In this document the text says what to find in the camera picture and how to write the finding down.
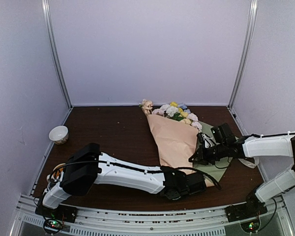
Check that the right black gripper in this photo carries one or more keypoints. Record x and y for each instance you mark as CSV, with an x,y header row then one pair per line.
x,y
202,159

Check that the pink and green wrapping paper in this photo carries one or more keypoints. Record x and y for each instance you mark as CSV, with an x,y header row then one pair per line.
x,y
176,142

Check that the cream yellow rose spray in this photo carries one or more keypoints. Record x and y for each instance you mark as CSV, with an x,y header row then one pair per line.
x,y
186,121

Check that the pink rose stem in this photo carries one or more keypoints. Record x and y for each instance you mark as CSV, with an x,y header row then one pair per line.
x,y
195,121
166,110

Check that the yellow flower stem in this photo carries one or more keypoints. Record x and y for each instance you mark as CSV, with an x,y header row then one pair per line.
x,y
183,113

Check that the blue flower stem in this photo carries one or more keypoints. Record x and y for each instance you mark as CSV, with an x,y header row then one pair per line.
x,y
182,106

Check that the peach blossom stem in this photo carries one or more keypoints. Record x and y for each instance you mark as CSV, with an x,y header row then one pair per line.
x,y
146,106

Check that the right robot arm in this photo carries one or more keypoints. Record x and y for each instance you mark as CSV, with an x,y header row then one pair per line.
x,y
225,144

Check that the white printed ribbon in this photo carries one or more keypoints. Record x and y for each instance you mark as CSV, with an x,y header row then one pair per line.
x,y
250,164

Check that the patterned mug with orange inside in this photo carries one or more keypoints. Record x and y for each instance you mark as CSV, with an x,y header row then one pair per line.
x,y
56,173

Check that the small white patterned teacup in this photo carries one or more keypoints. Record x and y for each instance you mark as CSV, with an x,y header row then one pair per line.
x,y
59,135

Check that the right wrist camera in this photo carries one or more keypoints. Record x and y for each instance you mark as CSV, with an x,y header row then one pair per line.
x,y
205,140

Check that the aluminium front rail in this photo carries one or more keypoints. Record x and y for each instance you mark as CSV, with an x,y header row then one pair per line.
x,y
113,211

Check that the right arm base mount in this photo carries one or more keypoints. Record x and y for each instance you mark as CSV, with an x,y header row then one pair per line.
x,y
247,216

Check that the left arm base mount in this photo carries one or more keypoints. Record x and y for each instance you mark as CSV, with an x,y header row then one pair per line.
x,y
54,219

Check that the right aluminium frame post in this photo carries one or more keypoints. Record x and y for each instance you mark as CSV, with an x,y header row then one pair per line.
x,y
252,16

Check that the aluminium frame post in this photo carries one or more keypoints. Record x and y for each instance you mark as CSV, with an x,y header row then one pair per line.
x,y
55,56
252,16

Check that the left aluminium frame post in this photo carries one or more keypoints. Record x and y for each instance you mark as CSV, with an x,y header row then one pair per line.
x,y
55,56

